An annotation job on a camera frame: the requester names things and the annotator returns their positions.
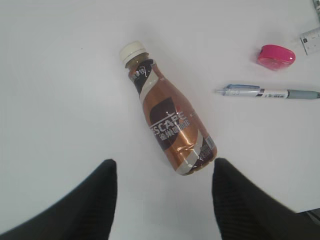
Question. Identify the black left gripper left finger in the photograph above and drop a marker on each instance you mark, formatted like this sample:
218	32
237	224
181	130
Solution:
86	213

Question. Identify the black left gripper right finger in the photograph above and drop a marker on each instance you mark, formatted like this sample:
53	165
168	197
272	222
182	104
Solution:
245	212

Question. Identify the brown coffee drink bottle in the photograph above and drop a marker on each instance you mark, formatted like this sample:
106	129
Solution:
169	115

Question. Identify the blue clip grey grip pen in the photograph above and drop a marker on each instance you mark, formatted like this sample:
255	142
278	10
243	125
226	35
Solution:
241	90

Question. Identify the pink pencil sharpener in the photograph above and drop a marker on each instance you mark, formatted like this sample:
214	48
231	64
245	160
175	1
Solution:
275	57

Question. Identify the clear plastic ruler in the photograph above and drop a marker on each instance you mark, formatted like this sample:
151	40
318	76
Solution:
310	41

